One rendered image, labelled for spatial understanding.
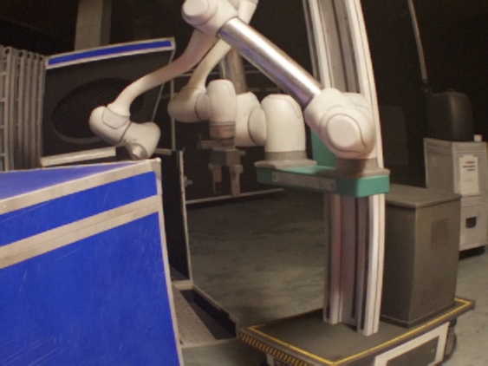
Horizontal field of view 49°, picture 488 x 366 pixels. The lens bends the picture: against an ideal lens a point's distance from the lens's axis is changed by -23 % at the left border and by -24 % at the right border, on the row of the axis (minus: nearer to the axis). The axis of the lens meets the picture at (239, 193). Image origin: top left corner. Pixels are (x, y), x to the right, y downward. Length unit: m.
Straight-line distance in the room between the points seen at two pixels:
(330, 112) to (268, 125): 0.67
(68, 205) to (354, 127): 0.85
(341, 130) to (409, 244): 0.71
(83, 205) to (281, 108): 1.16
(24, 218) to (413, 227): 1.54
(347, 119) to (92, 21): 5.57
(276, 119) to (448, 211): 0.81
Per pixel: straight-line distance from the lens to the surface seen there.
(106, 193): 1.64
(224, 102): 2.30
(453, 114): 4.59
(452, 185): 4.55
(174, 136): 7.81
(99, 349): 1.60
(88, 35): 7.17
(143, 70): 4.29
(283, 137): 2.50
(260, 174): 2.60
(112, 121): 2.31
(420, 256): 2.43
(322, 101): 1.93
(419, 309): 2.51
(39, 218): 1.38
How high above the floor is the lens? 1.21
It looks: 7 degrees down
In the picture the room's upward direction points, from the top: 4 degrees counter-clockwise
